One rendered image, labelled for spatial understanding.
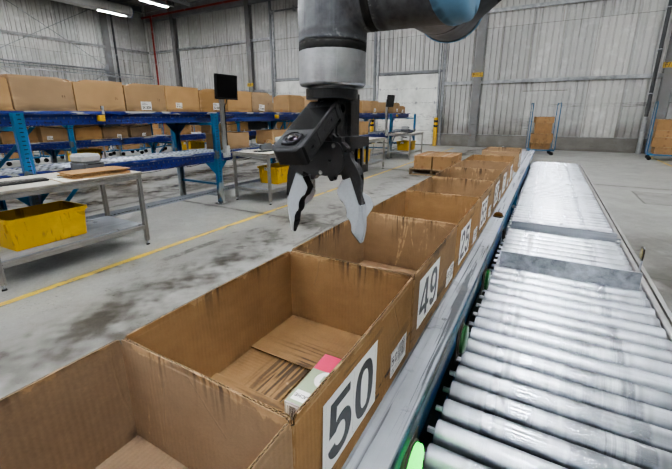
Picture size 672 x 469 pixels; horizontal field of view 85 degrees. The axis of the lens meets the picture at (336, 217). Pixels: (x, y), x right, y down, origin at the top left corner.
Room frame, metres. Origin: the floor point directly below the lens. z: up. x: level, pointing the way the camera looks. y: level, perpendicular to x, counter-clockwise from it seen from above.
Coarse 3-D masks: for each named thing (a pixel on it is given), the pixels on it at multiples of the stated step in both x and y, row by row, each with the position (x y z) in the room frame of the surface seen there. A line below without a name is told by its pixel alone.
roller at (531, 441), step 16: (448, 400) 0.66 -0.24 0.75; (448, 416) 0.63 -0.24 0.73; (464, 416) 0.62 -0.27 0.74; (480, 416) 0.62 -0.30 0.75; (496, 416) 0.62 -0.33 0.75; (480, 432) 0.60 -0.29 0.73; (496, 432) 0.59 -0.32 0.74; (512, 432) 0.58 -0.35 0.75; (528, 432) 0.58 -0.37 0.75; (528, 448) 0.56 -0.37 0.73; (544, 448) 0.55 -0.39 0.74; (560, 448) 0.54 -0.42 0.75; (576, 448) 0.54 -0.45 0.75; (560, 464) 0.53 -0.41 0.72; (576, 464) 0.52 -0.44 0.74; (592, 464) 0.51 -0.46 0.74; (608, 464) 0.51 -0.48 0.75; (624, 464) 0.51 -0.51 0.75
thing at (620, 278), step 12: (504, 252) 1.41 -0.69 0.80; (504, 264) 1.41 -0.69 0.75; (516, 264) 1.38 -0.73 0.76; (528, 264) 1.36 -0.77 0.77; (540, 264) 1.34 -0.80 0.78; (552, 264) 1.32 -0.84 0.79; (564, 264) 1.30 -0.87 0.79; (576, 264) 1.29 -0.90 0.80; (588, 264) 1.27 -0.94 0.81; (564, 276) 1.30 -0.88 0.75; (576, 276) 1.28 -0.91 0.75; (588, 276) 1.26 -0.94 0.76; (600, 276) 1.25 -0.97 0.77; (612, 276) 1.23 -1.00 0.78; (624, 276) 1.21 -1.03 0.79; (636, 276) 1.20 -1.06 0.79; (624, 288) 1.21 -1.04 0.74; (636, 288) 1.19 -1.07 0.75
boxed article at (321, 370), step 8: (320, 360) 0.57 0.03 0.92; (328, 360) 0.57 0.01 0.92; (336, 360) 0.57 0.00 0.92; (320, 368) 0.54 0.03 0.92; (328, 368) 0.54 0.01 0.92; (312, 376) 0.52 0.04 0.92; (320, 376) 0.52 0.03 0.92; (304, 384) 0.51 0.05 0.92; (312, 384) 0.51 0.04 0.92; (296, 392) 0.49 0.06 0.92; (304, 392) 0.49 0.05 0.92; (312, 392) 0.49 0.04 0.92; (288, 400) 0.47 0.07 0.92; (296, 400) 0.47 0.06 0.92; (304, 400) 0.47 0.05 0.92; (288, 408) 0.47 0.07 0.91; (296, 408) 0.46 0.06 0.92
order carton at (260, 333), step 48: (240, 288) 0.64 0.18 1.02; (288, 288) 0.77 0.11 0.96; (336, 288) 0.72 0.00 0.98; (384, 288) 0.67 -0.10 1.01; (144, 336) 0.47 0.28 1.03; (192, 336) 0.54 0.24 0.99; (240, 336) 0.63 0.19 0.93; (288, 336) 0.69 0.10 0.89; (336, 336) 0.69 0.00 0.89; (384, 336) 0.51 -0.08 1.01; (240, 384) 0.54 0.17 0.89; (288, 384) 0.55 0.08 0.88; (336, 384) 0.38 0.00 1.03; (384, 384) 0.52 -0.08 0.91
